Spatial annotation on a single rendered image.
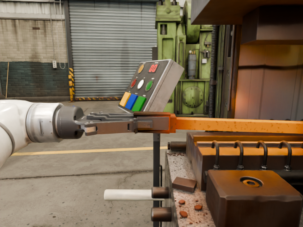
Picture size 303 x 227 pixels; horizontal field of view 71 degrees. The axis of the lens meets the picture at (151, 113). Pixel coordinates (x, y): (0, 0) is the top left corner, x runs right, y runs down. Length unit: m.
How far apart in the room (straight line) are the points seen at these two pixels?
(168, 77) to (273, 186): 0.62
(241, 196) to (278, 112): 0.47
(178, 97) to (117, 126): 4.97
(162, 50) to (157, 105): 4.59
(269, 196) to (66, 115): 0.39
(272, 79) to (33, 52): 8.74
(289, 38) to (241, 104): 0.28
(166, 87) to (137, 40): 7.66
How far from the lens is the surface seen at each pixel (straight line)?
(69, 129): 0.48
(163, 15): 5.49
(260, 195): 0.35
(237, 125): 0.50
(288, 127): 0.55
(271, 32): 0.48
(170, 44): 5.46
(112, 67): 8.43
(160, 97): 0.87
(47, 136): 0.50
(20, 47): 9.28
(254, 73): 0.72
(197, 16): 0.52
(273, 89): 0.75
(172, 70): 0.89
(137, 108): 0.90
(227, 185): 0.36
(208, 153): 0.44
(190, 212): 0.40
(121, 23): 8.60
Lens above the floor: 1.15
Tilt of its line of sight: 11 degrees down
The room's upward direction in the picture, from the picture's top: straight up
